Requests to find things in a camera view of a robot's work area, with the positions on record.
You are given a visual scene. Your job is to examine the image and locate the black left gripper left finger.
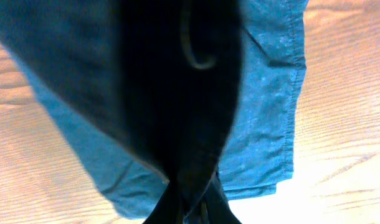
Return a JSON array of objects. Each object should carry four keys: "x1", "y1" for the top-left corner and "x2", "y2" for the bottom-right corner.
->
[{"x1": 143, "y1": 183, "x2": 184, "y2": 224}]

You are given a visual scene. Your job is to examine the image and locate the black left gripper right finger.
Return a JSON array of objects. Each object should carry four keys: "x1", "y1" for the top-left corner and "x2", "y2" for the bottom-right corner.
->
[{"x1": 200, "y1": 172, "x2": 241, "y2": 224}]

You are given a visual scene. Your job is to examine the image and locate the navy blue shorts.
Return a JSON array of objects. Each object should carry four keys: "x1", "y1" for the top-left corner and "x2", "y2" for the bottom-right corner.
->
[{"x1": 0, "y1": 1, "x2": 307, "y2": 223}]

